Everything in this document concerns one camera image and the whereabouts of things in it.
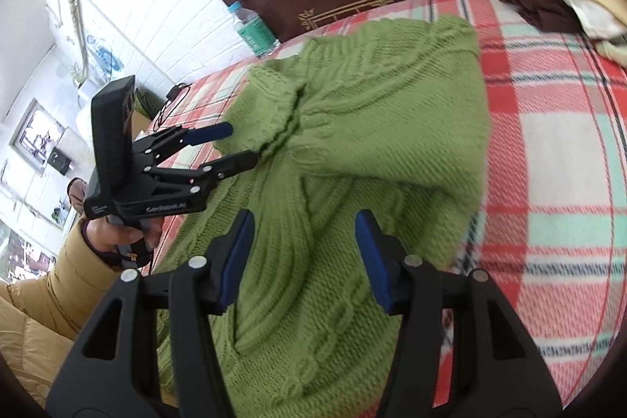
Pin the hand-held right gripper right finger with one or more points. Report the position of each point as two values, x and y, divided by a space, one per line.
374 261

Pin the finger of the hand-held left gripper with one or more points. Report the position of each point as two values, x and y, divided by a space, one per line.
235 163
210 133

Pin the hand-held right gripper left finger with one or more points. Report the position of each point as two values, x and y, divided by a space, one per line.
235 261

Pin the green knitted sweater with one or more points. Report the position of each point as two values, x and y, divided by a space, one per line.
367 129

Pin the person's left forearm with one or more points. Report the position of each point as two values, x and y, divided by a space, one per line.
73 286

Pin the person's left hand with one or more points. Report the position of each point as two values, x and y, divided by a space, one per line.
105 236

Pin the small black box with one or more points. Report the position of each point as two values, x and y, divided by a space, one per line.
59 161

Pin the clear plastic water bottle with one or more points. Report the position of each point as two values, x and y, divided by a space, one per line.
254 31

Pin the red plaid blanket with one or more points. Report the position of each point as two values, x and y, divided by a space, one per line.
548 153

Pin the dark brown cloth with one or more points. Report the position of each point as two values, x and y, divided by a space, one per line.
543 6

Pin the white cloth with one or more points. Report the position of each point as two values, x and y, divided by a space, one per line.
597 19

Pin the framed wall picture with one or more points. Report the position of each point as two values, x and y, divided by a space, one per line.
36 134

